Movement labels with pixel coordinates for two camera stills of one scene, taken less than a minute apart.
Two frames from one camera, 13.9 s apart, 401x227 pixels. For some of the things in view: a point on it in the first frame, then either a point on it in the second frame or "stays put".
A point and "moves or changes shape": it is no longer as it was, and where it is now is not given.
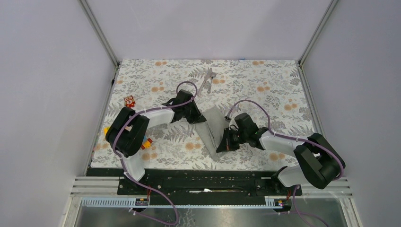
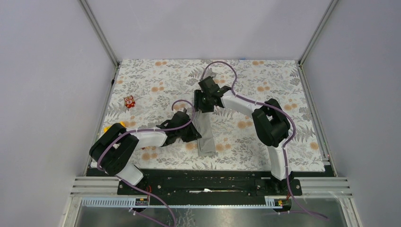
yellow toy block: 105,130 stays put
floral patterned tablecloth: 277,86 stays put
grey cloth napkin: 212,131 moves or changes shape
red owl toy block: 129,101 stays put
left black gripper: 197,117 -> 194,134
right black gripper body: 240,136 -> 202,101
